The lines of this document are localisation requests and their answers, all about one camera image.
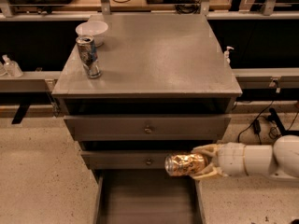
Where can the white bowl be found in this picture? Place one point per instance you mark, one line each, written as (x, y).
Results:
(97, 29)

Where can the grey drawer cabinet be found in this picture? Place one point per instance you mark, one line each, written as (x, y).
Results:
(151, 64)

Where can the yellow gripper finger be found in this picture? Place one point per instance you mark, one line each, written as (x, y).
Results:
(211, 172)
(208, 153)

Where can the grey drawer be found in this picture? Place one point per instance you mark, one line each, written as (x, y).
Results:
(142, 127)
(126, 159)
(145, 197)

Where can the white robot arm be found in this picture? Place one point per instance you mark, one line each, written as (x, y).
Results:
(279, 161)

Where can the clear sanitizer bottle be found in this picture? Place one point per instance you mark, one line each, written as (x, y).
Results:
(11, 67)

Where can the black stand leg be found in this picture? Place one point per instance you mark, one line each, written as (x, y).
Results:
(274, 117)

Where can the blue silver can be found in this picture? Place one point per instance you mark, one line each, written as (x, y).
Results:
(88, 55)

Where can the grey top drawer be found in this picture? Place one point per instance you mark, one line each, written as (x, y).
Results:
(142, 127)

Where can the grey middle drawer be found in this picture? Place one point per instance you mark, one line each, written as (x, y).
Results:
(126, 159)

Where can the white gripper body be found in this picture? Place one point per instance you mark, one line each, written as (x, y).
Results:
(230, 160)

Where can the grey bottom drawer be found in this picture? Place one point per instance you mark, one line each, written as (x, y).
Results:
(145, 197)

